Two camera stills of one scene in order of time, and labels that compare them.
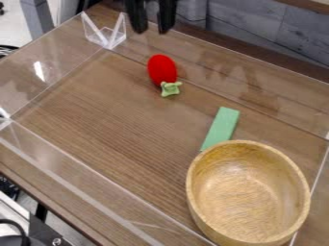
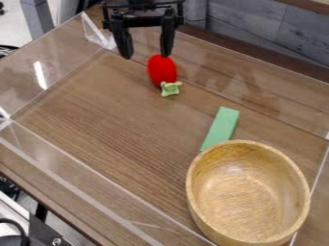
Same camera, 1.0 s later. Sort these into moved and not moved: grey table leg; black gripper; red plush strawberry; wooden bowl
Moved: black gripper
Not moved: grey table leg; wooden bowl; red plush strawberry
